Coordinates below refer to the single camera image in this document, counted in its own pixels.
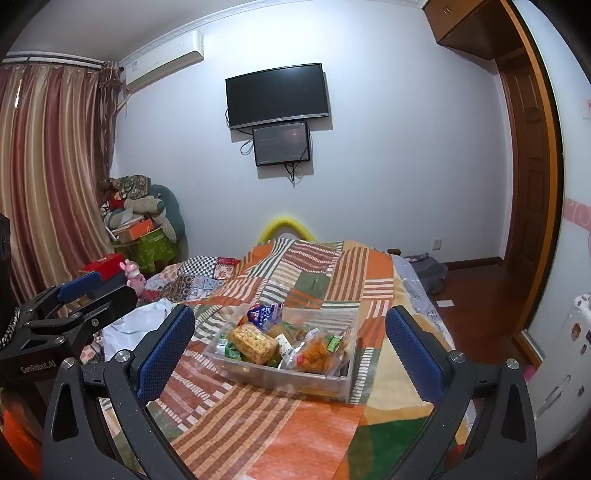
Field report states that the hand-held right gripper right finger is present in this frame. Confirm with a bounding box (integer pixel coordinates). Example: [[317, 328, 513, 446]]
[[385, 305, 539, 480]]

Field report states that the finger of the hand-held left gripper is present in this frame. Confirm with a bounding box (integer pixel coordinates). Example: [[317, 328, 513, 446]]
[[18, 271, 103, 324], [21, 285, 138, 342]]

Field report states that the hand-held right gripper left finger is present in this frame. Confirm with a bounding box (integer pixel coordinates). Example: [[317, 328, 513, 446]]
[[41, 305, 197, 480]]

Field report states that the green white snack packet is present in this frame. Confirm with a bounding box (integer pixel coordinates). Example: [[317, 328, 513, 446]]
[[215, 332, 243, 361]]

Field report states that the yellow crispy snack packet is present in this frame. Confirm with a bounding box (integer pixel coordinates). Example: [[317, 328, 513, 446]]
[[228, 323, 278, 365]]

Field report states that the orange crisps packet green label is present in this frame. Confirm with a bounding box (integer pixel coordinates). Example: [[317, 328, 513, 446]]
[[295, 333, 348, 376]]

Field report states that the blue snack bag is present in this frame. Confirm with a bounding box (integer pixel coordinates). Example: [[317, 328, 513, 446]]
[[247, 304, 282, 332]]

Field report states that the clear plastic container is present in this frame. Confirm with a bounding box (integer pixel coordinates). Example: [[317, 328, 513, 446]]
[[203, 302, 361, 403]]

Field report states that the pastry packet with green print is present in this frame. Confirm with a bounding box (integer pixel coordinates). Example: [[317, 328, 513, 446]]
[[270, 320, 319, 344]]

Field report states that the red box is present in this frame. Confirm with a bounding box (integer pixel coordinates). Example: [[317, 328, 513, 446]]
[[78, 253, 122, 282]]

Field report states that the white cloth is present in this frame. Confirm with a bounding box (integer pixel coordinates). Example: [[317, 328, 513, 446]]
[[102, 299, 174, 363]]

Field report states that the pink plush toy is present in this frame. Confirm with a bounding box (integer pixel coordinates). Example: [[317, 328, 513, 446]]
[[119, 259, 147, 291]]

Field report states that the orange bag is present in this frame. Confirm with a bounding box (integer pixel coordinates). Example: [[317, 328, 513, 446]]
[[0, 406, 42, 480]]

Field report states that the orange cardboard box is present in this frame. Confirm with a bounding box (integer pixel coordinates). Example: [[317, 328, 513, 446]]
[[113, 219, 155, 243]]

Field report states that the grey bag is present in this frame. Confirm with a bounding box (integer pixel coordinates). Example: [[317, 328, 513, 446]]
[[406, 253, 448, 296]]

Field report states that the floral checked quilt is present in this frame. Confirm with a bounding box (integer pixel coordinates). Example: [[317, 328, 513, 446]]
[[148, 255, 242, 306]]

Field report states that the striped red curtain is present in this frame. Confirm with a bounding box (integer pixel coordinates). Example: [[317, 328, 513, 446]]
[[0, 60, 123, 305]]

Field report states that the dark patterned cloth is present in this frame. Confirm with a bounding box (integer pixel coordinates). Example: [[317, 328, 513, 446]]
[[108, 174, 152, 199]]

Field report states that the grey plush toy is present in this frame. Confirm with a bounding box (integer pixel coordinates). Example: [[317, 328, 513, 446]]
[[104, 185, 186, 243]]

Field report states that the striped patchwork blanket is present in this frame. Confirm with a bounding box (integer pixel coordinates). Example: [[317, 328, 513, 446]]
[[99, 237, 462, 480]]

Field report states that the white appliance with stickers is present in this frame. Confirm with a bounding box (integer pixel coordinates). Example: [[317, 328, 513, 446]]
[[524, 293, 591, 457]]

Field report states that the yellow foam arch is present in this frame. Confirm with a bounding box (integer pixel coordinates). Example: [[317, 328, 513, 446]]
[[257, 217, 319, 243]]

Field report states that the wooden door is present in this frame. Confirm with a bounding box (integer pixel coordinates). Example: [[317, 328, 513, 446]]
[[494, 0, 566, 365]]

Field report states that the white air conditioner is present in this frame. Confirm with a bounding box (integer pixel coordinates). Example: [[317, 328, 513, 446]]
[[122, 30, 205, 93]]

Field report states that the wooden overhead cabinet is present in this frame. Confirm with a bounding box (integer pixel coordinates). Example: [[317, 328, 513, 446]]
[[422, 0, 525, 61]]

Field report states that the curtain rail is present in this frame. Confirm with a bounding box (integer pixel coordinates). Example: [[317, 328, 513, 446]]
[[0, 52, 105, 71]]

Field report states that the small wall monitor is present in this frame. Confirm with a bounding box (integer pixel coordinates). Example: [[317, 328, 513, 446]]
[[253, 121, 311, 167]]

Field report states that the black wall television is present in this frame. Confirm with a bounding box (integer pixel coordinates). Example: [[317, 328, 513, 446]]
[[225, 63, 329, 131]]

